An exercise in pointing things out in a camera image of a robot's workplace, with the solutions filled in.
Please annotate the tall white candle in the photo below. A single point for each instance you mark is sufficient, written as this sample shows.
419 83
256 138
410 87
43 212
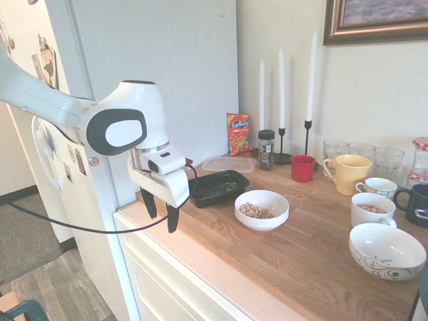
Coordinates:
312 77

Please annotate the dark green C-clamp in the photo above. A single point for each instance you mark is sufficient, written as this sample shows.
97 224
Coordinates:
26 306

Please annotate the photo on fridge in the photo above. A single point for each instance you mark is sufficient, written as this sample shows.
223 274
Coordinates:
47 60

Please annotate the black plastic food box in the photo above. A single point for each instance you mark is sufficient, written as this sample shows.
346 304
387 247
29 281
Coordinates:
217 190

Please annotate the orange snack bag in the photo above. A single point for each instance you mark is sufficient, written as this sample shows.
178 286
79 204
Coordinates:
239 133

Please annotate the small rectangular fridge magnet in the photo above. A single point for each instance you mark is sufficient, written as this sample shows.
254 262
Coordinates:
68 172

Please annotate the glass jar red checked lid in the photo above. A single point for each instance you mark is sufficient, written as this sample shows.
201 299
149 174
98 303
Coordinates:
418 179
421 157

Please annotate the white bowl swirl pattern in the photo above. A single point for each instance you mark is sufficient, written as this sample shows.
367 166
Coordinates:
384 264

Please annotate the clear plastic lid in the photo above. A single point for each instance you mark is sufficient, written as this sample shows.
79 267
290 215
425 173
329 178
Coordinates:
227 164

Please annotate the medium white candle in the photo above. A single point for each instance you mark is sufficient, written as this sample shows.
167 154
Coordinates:
282 90

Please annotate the large white cup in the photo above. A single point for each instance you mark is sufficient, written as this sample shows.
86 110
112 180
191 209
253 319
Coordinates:
364 218

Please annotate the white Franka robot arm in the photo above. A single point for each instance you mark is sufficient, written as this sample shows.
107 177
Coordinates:
40 100

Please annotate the round metal fridge magnet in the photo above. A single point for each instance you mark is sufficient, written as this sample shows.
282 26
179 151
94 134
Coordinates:
94 161

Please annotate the red enamel mug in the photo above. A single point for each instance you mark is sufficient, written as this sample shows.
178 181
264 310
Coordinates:
302 170

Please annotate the white drawer cabinet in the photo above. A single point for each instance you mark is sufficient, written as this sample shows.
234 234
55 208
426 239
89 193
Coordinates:
160 284

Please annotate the framed painting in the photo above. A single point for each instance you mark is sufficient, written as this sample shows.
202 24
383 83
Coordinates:
334 33

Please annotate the cereal pieces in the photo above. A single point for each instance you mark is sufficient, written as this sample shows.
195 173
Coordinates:
371 208
254 210

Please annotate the small fridge note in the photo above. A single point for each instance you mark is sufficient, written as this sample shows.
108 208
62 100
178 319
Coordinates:
36 67

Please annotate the spice jar black lid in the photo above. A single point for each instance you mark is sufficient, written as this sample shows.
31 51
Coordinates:
266 150

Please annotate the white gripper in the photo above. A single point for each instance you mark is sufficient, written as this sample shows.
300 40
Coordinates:
157 180

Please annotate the yellow ceramic mug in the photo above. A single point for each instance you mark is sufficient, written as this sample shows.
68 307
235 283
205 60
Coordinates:
351 177

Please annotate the scattered cereal crumbs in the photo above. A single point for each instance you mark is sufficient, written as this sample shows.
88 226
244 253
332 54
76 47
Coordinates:
296 199

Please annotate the plain white bowl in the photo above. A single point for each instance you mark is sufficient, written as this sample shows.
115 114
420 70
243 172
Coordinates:
261 224

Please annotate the short white candle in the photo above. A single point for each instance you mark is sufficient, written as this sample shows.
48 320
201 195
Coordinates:
261 97

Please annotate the white paper on fridge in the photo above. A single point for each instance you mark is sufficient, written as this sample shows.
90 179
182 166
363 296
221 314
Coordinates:
45 140

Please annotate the dark blue mug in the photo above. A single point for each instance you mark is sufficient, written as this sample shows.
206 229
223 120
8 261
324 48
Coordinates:
418 200

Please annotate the small white blue-patterned cup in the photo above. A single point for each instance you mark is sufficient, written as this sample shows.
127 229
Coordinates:
381 188

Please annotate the clear drinking glass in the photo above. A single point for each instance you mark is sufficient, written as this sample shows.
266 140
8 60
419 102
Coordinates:
334 150
389 165
361 150

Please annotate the arched picture fridge magnet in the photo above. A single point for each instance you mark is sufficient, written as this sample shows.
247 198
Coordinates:
80 162

